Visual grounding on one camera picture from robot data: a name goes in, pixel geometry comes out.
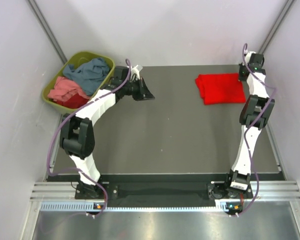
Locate green plastic laundry bin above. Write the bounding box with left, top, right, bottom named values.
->
left=41, top=51, right=116, bottom=114

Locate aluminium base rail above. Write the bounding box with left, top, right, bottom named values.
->
left=30, top=180, right=300, bottom=202

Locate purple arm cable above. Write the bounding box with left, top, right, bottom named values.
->
left=46, top=58, right=132, bottom=218
left=236, top=42, right=278, bottom=218

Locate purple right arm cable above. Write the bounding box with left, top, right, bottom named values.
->
left=236, top=42, right=278, bottom=218

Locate left aluminium corner post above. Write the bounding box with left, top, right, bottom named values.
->
left=26, top=0, right=68, bottom=64

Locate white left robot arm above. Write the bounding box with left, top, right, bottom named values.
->
left=59, top=65, right=155, bottom=199

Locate white slotted cable duct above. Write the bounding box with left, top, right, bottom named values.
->
left=40, top=201, right=242, bottom=213

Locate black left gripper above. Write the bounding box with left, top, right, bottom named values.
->
left=122, top=76, right=155, bottom=101

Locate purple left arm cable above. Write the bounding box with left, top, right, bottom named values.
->
left=46, top=58, right=132, bottom=218

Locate pink t-shirt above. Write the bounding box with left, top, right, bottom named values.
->
left=47, top=76, right=90, bottom=102

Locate blue-grey t-shirt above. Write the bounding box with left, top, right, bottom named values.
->
left=62, top=57, right=110, bottom=96

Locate dark red t-shirt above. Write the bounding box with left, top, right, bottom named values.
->
left=54, top=94, right=89, bottom=109

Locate bright red t-shirt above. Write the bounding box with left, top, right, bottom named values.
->
left=195, top=73, right=246, bottom=105

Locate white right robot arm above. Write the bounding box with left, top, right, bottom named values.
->
left=223, top=46, right=275, bottom=198

